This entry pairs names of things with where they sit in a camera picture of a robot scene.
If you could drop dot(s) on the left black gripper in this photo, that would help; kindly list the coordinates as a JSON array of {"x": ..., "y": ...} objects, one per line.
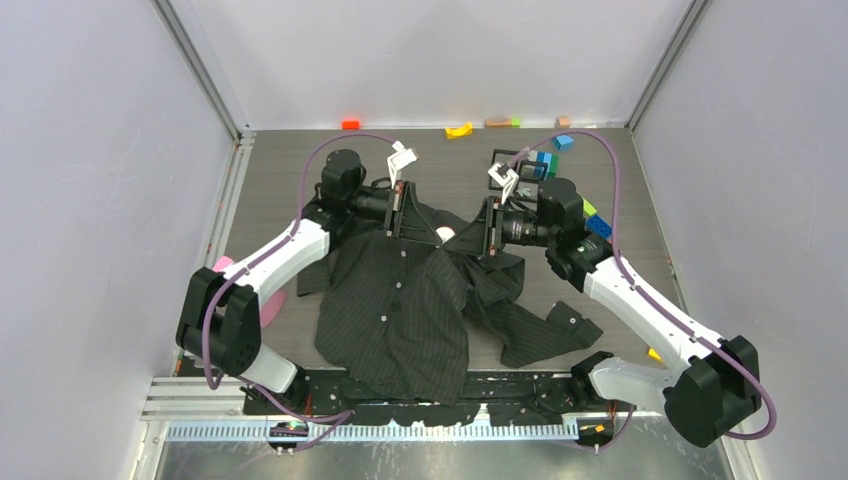
[{"x": 405, "y": 218}]

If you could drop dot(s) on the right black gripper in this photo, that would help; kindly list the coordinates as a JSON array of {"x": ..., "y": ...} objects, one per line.
[{"x": 491, "y": 228}]

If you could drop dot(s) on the orange round brooch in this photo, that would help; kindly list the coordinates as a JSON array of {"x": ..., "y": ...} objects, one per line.
[{"x": 445, "y": 233}]

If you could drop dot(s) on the black pinstriped shirt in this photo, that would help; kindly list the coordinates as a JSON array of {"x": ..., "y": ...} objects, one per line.
[{"x": 395, "y": 313}]

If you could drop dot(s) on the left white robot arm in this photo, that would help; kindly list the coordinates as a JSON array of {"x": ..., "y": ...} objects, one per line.
[{"x": 220, "y": 321}]

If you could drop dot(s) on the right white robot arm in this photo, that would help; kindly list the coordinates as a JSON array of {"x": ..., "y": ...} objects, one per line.
[{"x": 708, "y": 384}]

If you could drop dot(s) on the black brooch box left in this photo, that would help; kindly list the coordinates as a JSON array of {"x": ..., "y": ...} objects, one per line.
[{"x": 502, "y": 158}]

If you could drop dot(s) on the black brooch box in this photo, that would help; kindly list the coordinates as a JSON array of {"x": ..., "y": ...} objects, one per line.
[
  {"x": 526, "y": 182},
  {"x": 502, "y": 158}
]

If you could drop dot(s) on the black brooch box right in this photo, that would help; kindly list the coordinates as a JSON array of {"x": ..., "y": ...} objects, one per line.
[{"x": 526, "y": 182}]

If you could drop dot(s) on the blue green block stack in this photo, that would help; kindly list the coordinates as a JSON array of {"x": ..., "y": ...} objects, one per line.
[{"x": 541, "y": 165}]

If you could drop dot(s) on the yellow arch block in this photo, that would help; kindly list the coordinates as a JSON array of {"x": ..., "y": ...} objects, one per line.
[{"x": 464, "y": 130}]

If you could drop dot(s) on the lime green brick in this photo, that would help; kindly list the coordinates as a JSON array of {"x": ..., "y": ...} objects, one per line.
[{"x": 589, "y": 209}]

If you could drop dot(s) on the brown wooden block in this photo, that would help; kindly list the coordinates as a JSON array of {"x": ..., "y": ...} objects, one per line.
[{"x": 498, "y": 123}]

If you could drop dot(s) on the blue lego brick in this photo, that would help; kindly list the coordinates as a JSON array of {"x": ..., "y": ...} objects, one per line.
[{"x": 599, "y": 226}]

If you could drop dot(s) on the blue wedge block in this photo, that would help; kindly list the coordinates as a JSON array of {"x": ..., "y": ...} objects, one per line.
[{"x": 562, "y": 143}]

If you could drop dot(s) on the yellow brick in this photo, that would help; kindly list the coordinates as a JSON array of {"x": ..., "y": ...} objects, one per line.
[{"x": 652, "y": 353}]

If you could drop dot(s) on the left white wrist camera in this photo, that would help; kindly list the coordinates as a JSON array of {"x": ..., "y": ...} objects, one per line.
[{"x": 401, "y": 158}]

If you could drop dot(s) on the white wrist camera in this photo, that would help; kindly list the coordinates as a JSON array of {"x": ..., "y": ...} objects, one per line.
[
  {"x": 401, "y": 158},
  {"x": 505, "y": 177}
]

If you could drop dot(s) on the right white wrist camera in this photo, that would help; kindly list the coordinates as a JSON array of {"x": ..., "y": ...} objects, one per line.
[{"x": 505, "y": 177}]

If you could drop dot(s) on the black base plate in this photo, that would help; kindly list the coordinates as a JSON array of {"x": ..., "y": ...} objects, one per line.
[{"x": 509, "y": 398}]

